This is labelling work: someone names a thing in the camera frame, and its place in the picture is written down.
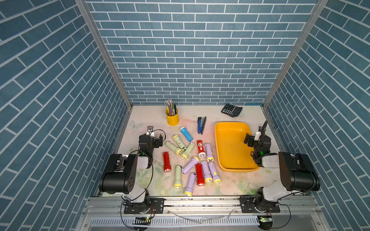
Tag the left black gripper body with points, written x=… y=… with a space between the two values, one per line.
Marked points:
x=157 y=140

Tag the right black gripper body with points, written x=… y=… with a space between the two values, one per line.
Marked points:
x=249 y=140

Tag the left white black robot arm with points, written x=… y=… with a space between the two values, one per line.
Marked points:
x=120 y=173

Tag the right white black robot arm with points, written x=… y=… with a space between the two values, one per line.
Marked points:
x=297 y=173

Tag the yellow plastic storage tray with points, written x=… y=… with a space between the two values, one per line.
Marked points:
x=233 y=154

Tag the yellow pen cup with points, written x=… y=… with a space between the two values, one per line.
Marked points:
x=172 y=120

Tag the pens in cup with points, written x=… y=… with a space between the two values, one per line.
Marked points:
x=171 y=108

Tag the green flashlight slanted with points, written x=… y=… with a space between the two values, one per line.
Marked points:
x=185 y=154

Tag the black calculator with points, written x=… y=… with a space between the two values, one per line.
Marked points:
x=231 y=110

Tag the purple flashlight slanted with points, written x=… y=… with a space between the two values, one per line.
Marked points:
x=190 y=165

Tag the purple flashlight upper right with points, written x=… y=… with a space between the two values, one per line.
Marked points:
x=209 y=153

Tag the blue black stapler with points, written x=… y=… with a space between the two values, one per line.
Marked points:
x=201 y=124

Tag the purple flashlight bottom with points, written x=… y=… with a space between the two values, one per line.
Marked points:
x=191 y=181

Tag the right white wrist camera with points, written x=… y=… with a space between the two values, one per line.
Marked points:
x=258 y=133

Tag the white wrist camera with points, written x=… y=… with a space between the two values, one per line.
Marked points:
x=258 y=133
x=150 y=131

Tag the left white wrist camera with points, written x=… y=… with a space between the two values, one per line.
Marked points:
x=150 y=131

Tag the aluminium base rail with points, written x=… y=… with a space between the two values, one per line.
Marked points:
x=203 y=213

